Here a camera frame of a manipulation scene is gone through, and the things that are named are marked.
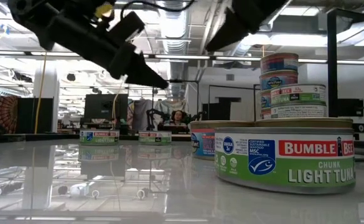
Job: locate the black cabinet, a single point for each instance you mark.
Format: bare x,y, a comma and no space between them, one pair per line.
222,110

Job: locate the black monitor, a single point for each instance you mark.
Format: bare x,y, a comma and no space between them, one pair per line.
104,107

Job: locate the grey hanging cloth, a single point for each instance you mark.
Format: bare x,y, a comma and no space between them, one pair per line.
142,113

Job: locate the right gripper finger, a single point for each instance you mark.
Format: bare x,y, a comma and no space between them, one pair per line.
228,29

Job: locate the black ceiling spotlight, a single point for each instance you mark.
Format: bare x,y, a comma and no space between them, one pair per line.
71,77

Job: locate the black rack frame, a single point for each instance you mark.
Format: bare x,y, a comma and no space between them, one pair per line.
181,81

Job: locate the patterned tapestry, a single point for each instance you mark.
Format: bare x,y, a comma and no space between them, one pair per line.
1,112

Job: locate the person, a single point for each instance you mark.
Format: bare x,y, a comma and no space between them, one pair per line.
178,116

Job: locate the Bumble Bee tuna can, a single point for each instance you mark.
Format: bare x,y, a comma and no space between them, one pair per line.
298,96
284,161
99,138
298,111
154,138

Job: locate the black equipment box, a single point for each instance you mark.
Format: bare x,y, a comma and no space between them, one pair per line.
349,107

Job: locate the grey wall vent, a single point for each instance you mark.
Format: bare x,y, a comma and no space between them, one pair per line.
230,77

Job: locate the long ceiling light strip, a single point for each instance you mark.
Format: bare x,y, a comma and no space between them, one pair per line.
181,57

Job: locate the black background robot arm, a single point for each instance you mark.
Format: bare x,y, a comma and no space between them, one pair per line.
152,116
197,116

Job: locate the black door frame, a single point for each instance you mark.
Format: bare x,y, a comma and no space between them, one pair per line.
231,86

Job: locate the black panel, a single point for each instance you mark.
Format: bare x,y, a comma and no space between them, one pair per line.
29,112

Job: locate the white hanging cloth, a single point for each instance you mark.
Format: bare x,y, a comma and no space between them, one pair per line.
163,105

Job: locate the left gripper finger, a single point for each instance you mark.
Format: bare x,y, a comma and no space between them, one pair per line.
132,67

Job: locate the silver ventilation duct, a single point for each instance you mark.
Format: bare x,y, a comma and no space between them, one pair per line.
172,31

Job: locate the white pillar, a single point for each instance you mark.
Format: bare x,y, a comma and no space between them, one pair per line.
49,90

